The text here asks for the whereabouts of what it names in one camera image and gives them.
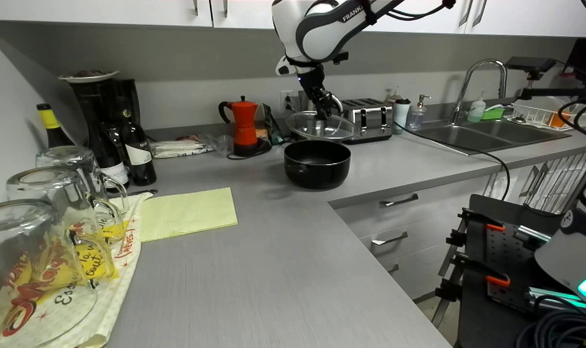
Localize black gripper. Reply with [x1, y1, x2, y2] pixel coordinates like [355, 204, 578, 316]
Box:
[295, 61, 344, 129]

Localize round glass lid black knob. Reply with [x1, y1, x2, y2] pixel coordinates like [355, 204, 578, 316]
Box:
[284, 108, 357, 142]

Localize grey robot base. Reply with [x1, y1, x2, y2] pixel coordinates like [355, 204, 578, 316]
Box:
[533, 227, 586, 305]

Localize black cooking pot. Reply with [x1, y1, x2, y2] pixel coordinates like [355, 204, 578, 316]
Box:
[282, 139, 353, 191]

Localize red moka pot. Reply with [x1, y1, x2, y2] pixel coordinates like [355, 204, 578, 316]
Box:
[216, 94, 274, 158]

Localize white cup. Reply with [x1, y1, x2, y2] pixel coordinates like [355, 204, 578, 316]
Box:
[390, 96, 413, 129]

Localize clear soap dispenser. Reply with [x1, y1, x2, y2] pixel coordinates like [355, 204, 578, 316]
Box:
[408, 92, 431, 133]

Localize clear plastic packet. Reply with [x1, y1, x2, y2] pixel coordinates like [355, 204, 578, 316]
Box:
[148, 133, 216, 160]

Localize green dish soap bottle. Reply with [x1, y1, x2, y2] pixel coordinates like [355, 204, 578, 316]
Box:
[466, 92, 489, 125]

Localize stainless steel sink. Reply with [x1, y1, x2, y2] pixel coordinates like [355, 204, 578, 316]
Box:
[413, 117, 572, 156]

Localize chrome kitchen faucet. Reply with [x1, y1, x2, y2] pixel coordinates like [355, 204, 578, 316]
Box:
[450, 55, 510, 125]

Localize green sponge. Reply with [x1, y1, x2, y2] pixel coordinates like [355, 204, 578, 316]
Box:
[481, 102, 506, 121]

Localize pale yellow cloth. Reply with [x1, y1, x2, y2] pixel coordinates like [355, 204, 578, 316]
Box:
[133, 185, 239, 245]

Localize dark wine bottle white label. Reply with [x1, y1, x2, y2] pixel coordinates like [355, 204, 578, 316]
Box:
[119, 106, 158, 187]

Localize black coffee machine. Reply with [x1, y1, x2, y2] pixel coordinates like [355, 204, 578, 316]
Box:
[67, 75, 143, 160]

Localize white plate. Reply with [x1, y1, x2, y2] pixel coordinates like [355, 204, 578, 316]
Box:
[56, 67, 121, 86]

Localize upturned clear glasses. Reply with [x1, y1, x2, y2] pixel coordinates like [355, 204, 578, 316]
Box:
[0, 189, 156, 348]

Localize small clear glass mug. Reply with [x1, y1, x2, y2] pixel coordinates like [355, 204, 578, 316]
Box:
[32, 142, 108, 202]

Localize wine bottle yellow cap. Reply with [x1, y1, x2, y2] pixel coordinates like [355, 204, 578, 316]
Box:
[34, 102, 75, 150]

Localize large clear glass mug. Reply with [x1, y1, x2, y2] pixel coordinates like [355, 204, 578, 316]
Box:
[0, 197, 123, 343]

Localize chrome drawer handle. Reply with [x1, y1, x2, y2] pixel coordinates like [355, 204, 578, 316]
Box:
[379, 191, 421, 210]
[369, 229, 410, 251]

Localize black clamp orange handle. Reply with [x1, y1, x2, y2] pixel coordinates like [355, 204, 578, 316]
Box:
[460, 206, 506, 237]
[450, 251, 514, 289]

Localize thick black cable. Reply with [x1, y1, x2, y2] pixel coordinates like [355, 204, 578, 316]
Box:
[458, 142, 514, 202]

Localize aluminium profile rail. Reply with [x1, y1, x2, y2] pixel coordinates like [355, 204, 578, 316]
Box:
[526, 284, 586, 313]

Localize coiled dark cable bundle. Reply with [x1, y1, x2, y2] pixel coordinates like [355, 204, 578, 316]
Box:
[514, 307, 586, 348]

